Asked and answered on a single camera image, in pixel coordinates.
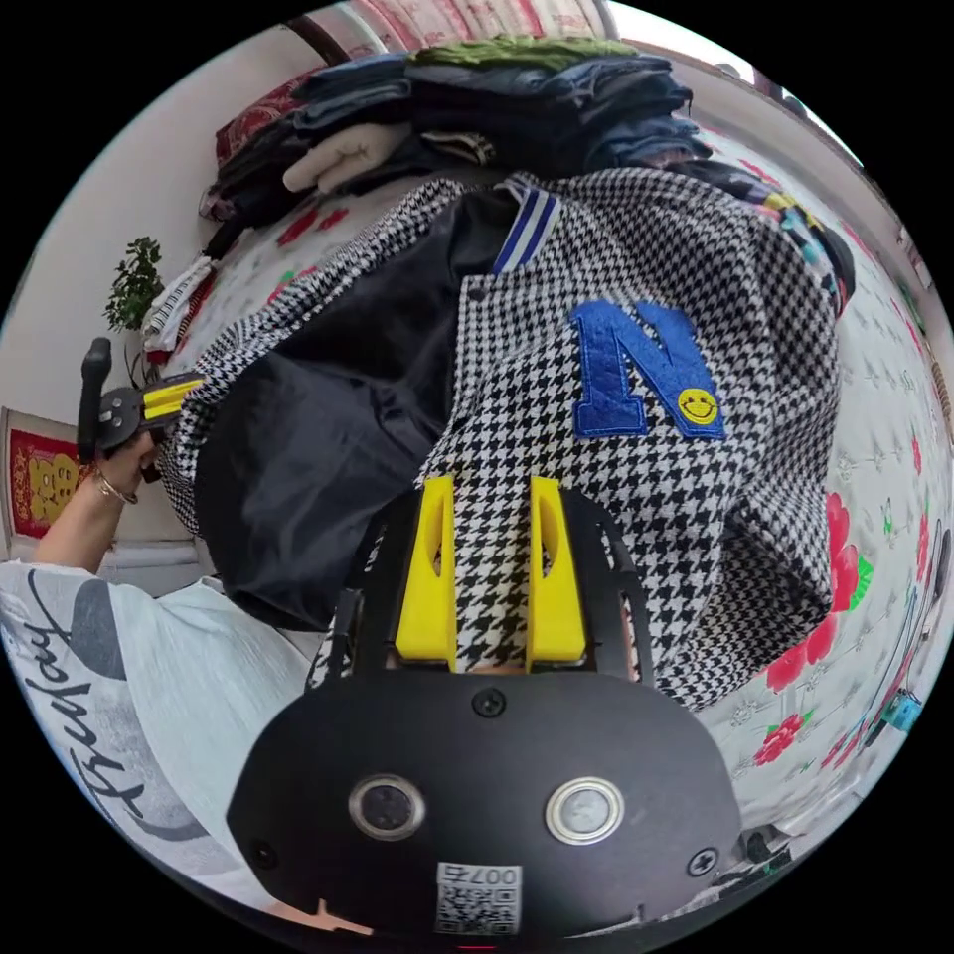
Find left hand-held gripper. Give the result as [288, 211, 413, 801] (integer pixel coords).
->
[94, 377, 205, 484]

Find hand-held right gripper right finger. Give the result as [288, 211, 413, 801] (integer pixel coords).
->
[524, 476, 587, 663]

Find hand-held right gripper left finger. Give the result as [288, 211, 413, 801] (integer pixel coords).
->
[394, 476, 458, 666]

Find black and white checkered shirt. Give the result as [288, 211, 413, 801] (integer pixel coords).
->
[158, 169, 845, 711]

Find person's left forearm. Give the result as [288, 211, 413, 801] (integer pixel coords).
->
[31, 470, 140, 571]

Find person's left hand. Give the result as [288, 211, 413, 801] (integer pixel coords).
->
[93, 433, 159, 502]

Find person's right hand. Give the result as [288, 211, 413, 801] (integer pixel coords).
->
[264, 896, 376, 939]

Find small pile of striped clothes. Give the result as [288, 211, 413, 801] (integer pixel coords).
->
[139, 254, 219, 365]

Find green potted plant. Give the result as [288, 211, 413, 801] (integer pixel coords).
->
[102, 237, 167, 335]

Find person's body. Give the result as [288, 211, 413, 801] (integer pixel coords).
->
[0, 556, 317, 904]

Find red patterned pillow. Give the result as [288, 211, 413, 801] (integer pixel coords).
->
[214, 68, 331, 174]

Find colourful patterned garment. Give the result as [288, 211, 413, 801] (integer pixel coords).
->
[733, 165, 859, 318]

